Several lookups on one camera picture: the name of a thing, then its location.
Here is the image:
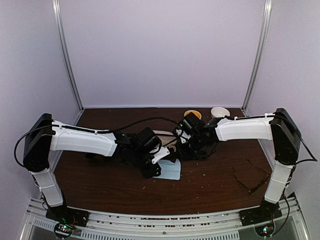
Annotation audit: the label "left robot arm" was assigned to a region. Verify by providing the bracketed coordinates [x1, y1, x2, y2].
[18, 113, 169, 222]

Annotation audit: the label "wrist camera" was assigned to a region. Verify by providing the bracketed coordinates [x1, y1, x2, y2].
[150, 147, 170, 165]
[174, 128, 191, 144]

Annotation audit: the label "aluminium frame post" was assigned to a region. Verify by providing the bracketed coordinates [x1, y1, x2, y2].
[241, 0, 273, 116]
[52, 0, 84, 112]

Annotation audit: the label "tortoise frame glasses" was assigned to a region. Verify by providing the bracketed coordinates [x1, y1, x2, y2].
[232, 158, 270, 195]

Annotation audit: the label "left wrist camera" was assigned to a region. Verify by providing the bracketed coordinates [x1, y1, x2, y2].
[150, 147, 170, 165]

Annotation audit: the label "patterned mug yellow inside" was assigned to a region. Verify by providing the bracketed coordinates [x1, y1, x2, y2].
[184, 109, 202, 120]

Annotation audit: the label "white ceramic bowl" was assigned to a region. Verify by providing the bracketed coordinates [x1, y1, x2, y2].
[210, 106, 231, 119]

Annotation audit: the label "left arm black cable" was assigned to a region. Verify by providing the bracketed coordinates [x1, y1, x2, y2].
[13, 117, 181, 168]

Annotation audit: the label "black glasses case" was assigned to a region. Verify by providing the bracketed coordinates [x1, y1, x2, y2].
[153, 130, 177, 146]

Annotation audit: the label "right aluminium frame post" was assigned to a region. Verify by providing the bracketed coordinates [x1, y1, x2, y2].
[241, 0, 273, 116]

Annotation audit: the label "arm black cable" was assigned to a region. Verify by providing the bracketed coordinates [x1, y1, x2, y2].
[13, 117, 181, 168]
[234, 112, 319, 226]

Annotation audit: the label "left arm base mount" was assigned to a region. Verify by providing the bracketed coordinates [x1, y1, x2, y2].
[45, 205, 90, 239]

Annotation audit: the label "blue cleaning cloth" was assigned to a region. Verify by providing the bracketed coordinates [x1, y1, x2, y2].
[155, 159, 181, 181]

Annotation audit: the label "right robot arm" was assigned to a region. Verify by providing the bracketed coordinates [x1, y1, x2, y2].
[173, 108, 302, 221]

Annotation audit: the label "thin black frame glasses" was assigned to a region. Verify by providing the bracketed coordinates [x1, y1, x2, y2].
[84, 153, 96, 160]

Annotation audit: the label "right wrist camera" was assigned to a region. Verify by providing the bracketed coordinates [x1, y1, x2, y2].
[174, 128, 191, 144]

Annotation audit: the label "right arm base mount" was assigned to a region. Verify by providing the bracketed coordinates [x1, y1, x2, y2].
[239, 200, 282, 238]

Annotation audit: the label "front aluminium rail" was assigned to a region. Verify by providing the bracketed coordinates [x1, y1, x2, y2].
[24, 197, 308, 240]

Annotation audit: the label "left aluminium frame post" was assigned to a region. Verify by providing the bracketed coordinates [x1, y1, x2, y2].
[52, 0, 84, 112]

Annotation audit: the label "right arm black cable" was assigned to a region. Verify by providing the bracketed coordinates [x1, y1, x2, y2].
[234, 112, 319, 226]

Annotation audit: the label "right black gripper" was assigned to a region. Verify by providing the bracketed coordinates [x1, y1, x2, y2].
[176, 132, 205, 160]

